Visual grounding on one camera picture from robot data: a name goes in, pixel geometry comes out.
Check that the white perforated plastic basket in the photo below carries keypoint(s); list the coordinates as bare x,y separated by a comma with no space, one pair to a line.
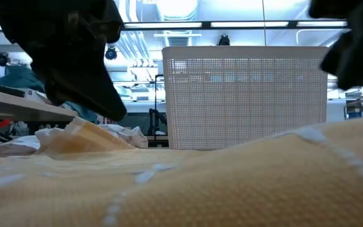
247,101

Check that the white towel with pink stripes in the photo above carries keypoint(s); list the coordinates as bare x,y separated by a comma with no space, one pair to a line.
128,135

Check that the flat white box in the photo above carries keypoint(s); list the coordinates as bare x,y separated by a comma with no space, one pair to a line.
36,94

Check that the blue storage box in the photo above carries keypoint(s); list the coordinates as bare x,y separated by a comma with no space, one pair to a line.
356,113

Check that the yellow checked towel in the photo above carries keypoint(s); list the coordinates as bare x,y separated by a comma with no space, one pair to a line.
200,189

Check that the blue cloth pile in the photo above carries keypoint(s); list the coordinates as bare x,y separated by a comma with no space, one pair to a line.
17,79

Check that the wooden side table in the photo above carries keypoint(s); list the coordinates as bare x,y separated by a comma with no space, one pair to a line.
17,108

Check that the black ceiling camera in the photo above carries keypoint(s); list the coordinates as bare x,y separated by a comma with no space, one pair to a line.
111,53
224,41
2,59

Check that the black ceiling rail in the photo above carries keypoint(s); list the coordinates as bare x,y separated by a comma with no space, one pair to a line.
206,24

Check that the small red tool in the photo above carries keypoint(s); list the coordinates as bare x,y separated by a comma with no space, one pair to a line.
0,124

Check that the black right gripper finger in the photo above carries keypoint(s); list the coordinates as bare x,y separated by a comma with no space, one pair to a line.
358,63

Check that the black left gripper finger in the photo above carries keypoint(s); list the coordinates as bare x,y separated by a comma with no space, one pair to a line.
84,88

